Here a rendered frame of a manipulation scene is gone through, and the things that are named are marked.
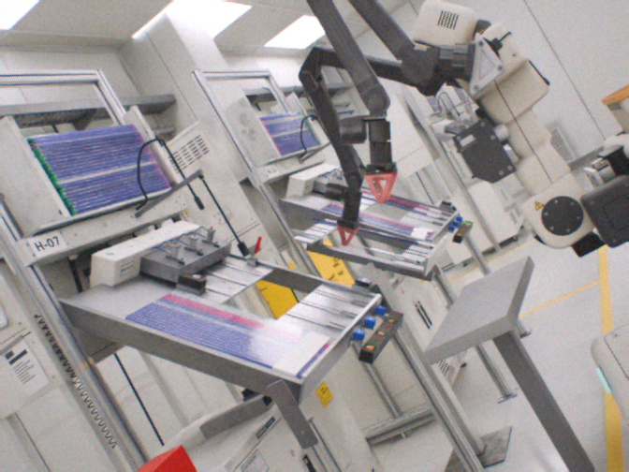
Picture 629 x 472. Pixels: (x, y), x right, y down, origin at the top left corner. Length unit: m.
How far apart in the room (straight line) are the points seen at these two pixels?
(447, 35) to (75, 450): 2.72
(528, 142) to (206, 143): 1.76
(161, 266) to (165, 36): 3.64
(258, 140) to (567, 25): 6.68
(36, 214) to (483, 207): 5.00
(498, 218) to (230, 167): 3.74
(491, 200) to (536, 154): 4.65
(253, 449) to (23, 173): 0.98
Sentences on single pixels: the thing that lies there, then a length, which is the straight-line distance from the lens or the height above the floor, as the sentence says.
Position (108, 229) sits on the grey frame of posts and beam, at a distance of 2.19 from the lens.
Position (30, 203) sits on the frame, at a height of 1.48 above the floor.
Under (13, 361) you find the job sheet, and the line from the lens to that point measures 2.16.
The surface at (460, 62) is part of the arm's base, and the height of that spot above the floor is 1.19.
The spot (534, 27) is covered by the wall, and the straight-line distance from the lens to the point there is 9.54.
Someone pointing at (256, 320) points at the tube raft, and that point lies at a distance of 1.96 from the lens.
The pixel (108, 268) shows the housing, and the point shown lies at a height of 1.22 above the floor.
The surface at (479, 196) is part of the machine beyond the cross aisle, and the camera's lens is 6.57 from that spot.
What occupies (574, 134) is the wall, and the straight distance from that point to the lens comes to 9.54.
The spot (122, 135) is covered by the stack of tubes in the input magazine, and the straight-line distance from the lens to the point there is 2.45.
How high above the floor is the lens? 1.02
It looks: level
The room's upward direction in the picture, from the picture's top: 30 degrees counter-clockwise
